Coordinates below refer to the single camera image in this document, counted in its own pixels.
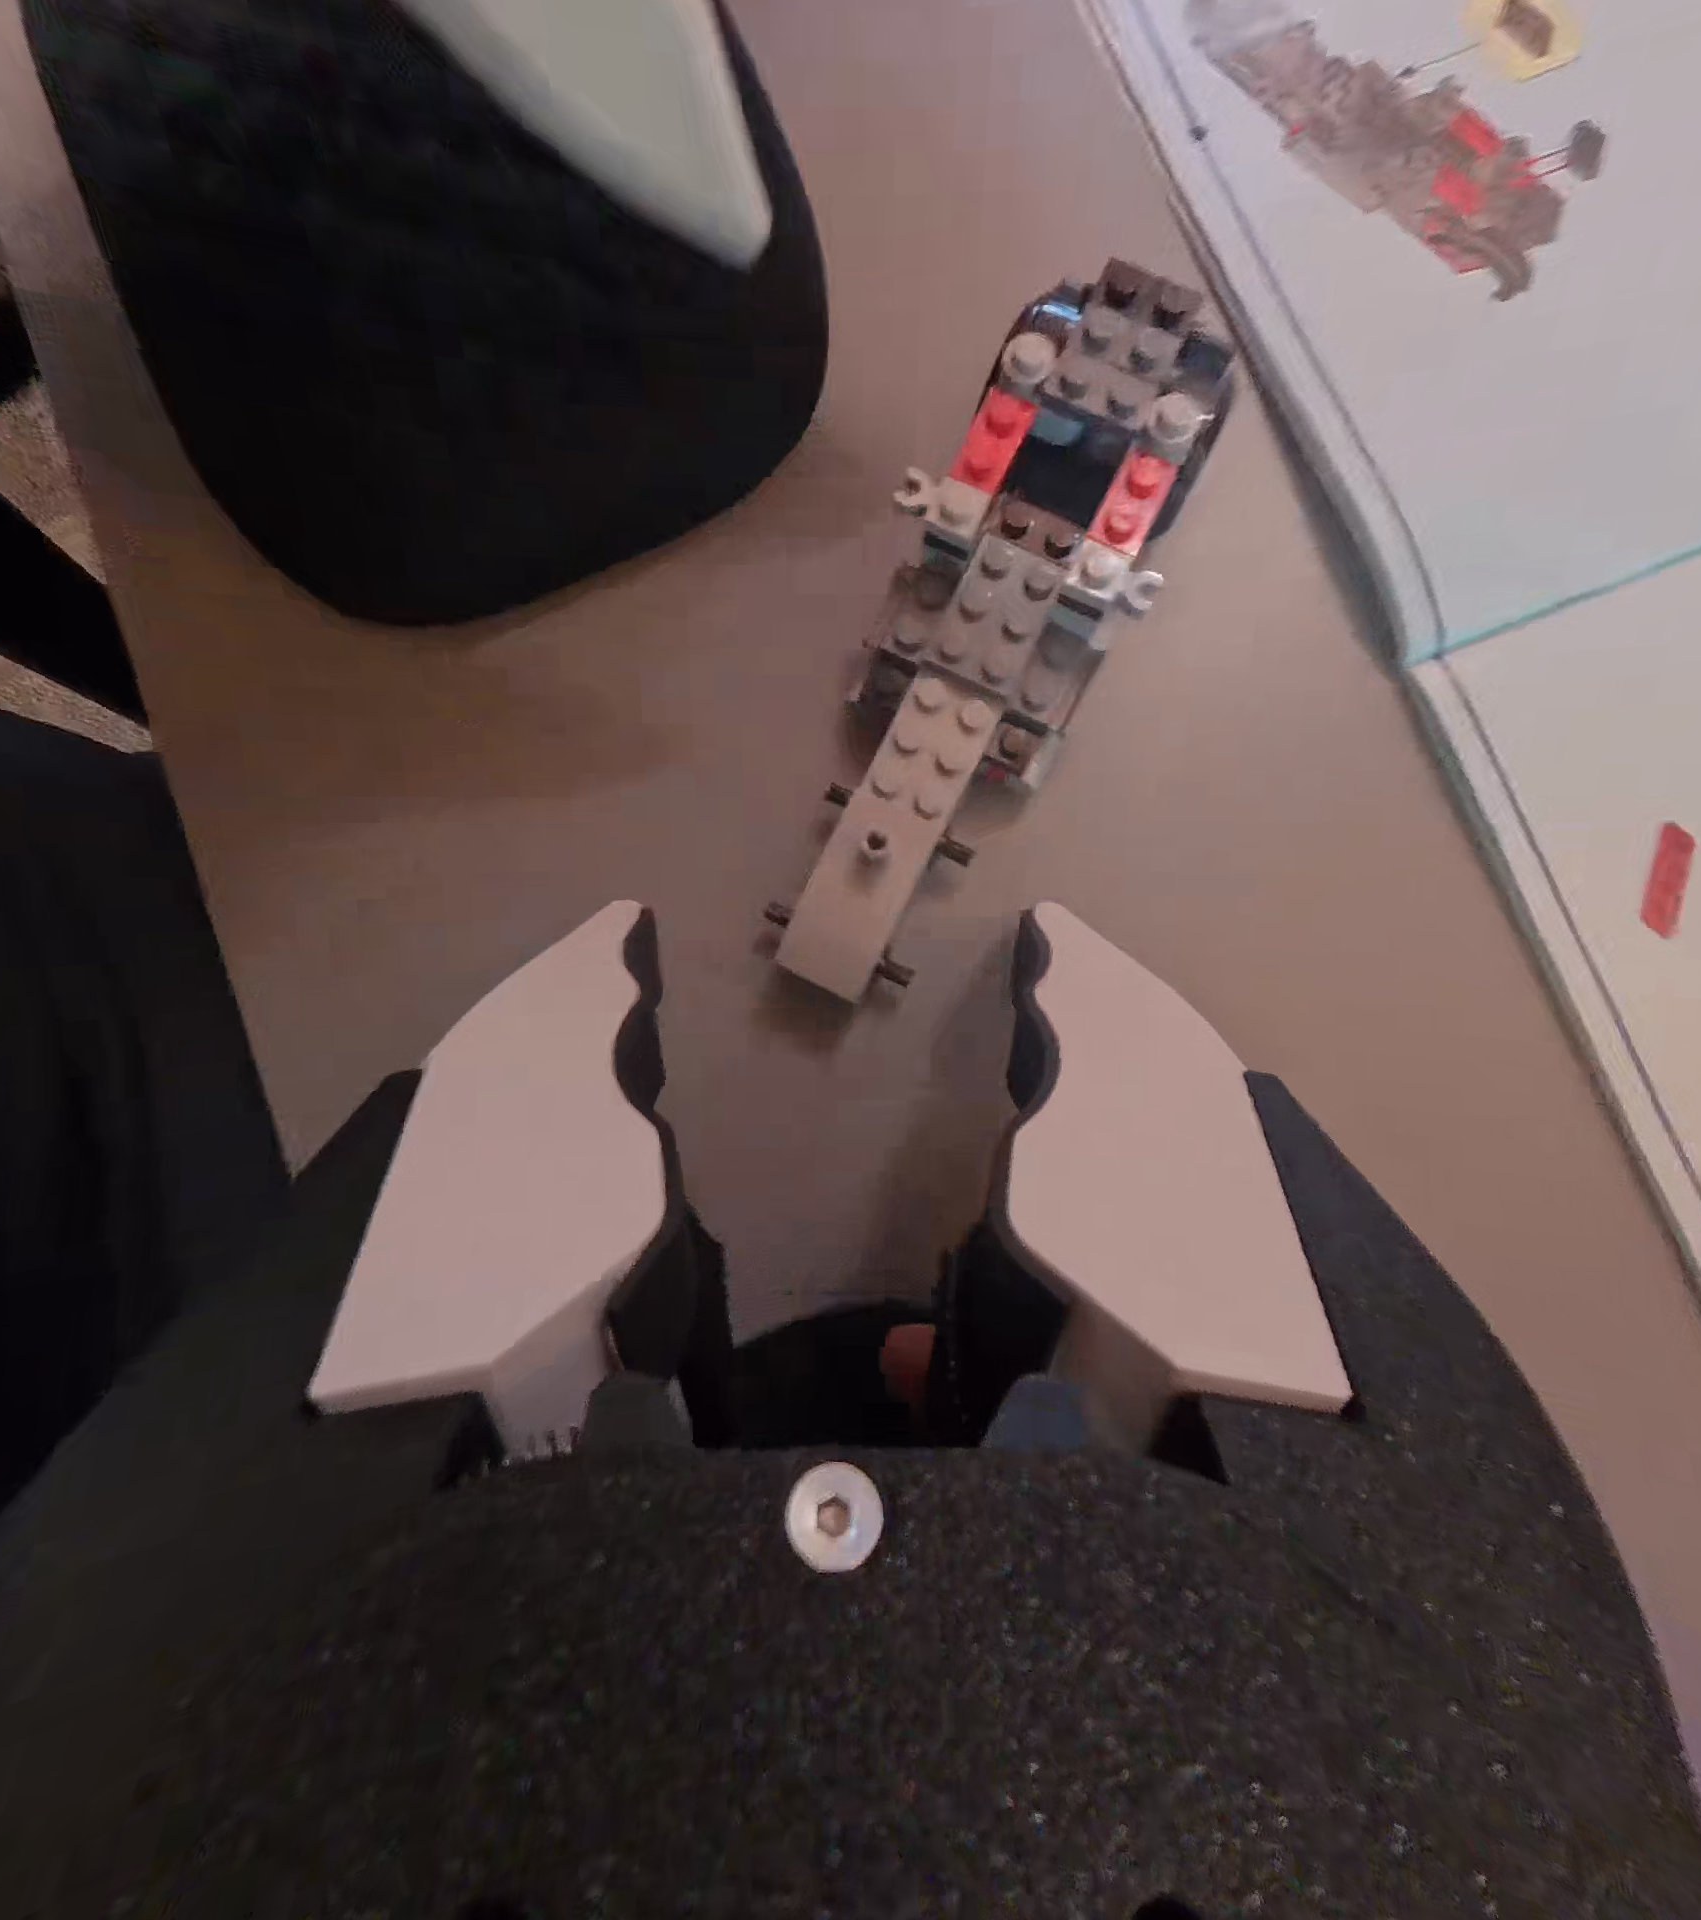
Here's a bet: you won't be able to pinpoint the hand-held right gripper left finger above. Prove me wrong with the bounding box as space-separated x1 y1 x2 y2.
305 900 709 1420

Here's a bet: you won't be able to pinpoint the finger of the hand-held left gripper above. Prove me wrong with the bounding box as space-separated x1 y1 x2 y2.
401 0 776 272

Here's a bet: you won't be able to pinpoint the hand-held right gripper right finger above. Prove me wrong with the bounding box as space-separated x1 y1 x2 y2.
1001 900 1355 1413

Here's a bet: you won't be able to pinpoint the grey red toy brick car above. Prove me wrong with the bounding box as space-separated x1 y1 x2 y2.
760 255 1243 1005

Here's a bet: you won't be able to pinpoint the grey desk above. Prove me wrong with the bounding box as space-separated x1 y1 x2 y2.
0 0 1701 1920

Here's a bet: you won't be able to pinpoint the black dimpled wrist rest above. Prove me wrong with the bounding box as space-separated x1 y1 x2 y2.
15 0 829 631

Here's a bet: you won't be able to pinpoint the person's dark trousers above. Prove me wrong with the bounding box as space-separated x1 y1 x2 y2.
0 690 293 1653

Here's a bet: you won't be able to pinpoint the open building instruction booklet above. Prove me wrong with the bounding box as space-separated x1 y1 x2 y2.
1083 0 1701 1473

